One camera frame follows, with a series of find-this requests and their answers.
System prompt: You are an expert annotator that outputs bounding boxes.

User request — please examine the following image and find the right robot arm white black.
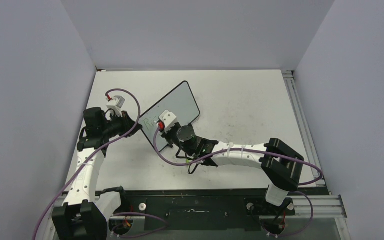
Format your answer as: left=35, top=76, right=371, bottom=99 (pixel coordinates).
left=157, top=122, right=305, bottom=214

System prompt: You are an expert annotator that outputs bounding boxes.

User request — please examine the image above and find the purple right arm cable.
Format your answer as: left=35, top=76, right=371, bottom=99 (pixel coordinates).
left=153, top=125, right=325, bottom=239

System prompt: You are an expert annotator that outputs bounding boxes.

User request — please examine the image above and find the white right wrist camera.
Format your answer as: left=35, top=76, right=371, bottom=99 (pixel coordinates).
left=157, top=110, right=178, bottom=133

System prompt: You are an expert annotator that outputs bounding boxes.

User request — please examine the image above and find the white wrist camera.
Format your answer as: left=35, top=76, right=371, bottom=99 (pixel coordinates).
left=106, top=95, right=126, bottom=117
left=157, top=110, right=178, bottom=133

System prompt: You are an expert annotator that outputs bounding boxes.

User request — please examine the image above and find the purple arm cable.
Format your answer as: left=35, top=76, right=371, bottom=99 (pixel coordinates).
left=31, top=88, right=170, bottom=240
left=153, top=125, right=325, bottom=239

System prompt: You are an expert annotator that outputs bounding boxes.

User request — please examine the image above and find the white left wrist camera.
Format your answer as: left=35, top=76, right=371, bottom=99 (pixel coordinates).
left=106, top=95, right=126, bottom=117

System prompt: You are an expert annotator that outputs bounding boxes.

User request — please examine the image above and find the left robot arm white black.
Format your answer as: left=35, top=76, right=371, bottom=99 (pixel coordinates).
left=51, top=107, right=142, bottom=240

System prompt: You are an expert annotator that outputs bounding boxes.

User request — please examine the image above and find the aluminium front frame rail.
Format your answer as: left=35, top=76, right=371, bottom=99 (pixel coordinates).
left=290, top=195, right=348, bottom=219

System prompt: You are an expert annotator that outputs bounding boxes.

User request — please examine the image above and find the black framed small whiteboard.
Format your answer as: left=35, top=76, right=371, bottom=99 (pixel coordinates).
left=139, top=81, right=201, bottom=146

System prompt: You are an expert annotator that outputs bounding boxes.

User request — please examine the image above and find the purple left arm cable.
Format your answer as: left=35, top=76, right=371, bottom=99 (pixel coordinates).
left=31, top=88, right=170, bottom=240

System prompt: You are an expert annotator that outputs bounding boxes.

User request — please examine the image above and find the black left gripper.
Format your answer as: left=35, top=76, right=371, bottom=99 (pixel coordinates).
left=101, top=110, right=142, bottom=139

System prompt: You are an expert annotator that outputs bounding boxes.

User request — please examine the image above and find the aluminium rail right side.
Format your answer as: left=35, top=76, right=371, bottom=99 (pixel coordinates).
left=281, top=70, right=322, bottom=169

